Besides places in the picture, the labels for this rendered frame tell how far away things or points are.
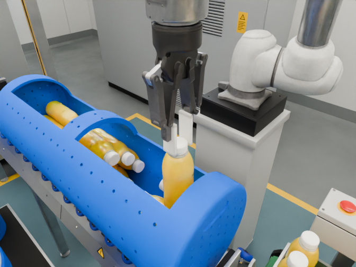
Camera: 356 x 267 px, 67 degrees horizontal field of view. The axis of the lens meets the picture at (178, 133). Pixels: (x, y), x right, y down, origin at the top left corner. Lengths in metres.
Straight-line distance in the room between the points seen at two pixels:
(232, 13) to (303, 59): 1.28
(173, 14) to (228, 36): 1.91
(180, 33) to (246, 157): 0.85
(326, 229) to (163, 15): 0.64
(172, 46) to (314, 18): 0.65
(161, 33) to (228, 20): 1.87
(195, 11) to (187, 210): 0.34
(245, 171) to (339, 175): 1.59
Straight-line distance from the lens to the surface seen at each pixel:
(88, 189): 0.68
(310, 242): 0.72
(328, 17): 0.98
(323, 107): 3.53
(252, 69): 1.09
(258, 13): 2.13
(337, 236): 0.80
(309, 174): 2.61
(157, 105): 0.42
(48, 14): 5.85
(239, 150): 1.17
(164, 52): 0.41
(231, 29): 2.26
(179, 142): 0.52
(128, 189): 0.59
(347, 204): 0.80
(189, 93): 0.47
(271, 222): 2.13
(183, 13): 0.38
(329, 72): 1.07
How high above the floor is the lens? 1.63
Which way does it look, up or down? 35 degrees down
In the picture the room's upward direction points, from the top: straight up
